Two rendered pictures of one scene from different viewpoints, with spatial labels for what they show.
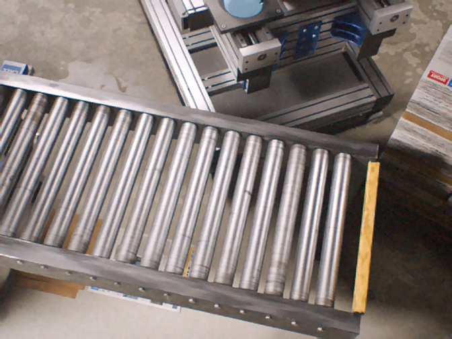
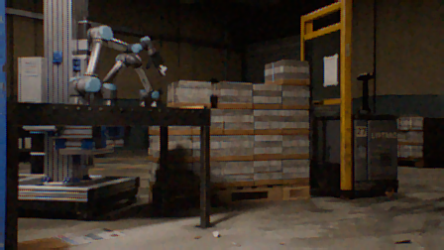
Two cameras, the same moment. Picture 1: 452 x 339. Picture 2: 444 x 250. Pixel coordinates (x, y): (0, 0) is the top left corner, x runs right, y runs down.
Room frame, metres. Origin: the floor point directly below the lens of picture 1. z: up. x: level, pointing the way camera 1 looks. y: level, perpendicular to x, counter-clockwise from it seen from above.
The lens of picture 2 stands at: (-1.77, 2.03, 0.68)
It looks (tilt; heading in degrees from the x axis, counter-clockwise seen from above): 0 degrees down; 309
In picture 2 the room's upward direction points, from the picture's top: straight up
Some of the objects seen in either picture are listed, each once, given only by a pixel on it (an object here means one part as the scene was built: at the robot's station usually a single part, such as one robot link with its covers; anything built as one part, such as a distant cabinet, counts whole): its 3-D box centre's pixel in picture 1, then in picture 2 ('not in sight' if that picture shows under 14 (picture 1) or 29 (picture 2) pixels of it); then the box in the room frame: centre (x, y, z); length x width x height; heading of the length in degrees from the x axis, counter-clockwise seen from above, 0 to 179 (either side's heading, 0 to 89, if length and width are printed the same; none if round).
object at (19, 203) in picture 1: (35, 165); not in sight; (0.73, 0.53, 0.77); 0.47 x 0.05 x 0.05; 171
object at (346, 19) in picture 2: not in sight; (344, 94); (0.13, -2.04, 0.97); 0.09 x 0.09 x 1.75; 62
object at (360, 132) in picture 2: not in sight; (355, 153); (0.24, -2.52, 0.40); 0.69 x 0.55 x 0.80; 152
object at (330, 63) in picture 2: not in sight; (326, 66); (0.41, -2.22, 1.27); 0.57 x 0.01 x 0.65; 152
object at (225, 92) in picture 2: not in sight; (229, 97); (0.91, -1.30, 0.95); 0.38 x 0.29 x 0.23; 151
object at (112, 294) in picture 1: (143, 268); (93, 235); (0.70, 0.31, 0.00); 0.37 x 0.28 x 0.01; 81
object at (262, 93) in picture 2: not in sight; (259, 97); (0.76, -1.56, 0.95); 0.38 x 0.29 x 0.23; 151
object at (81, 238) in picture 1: (102, 179); not in sight; (0.69, 0.34, 0.77); 0.47 x 0.05 x 0.05; 171
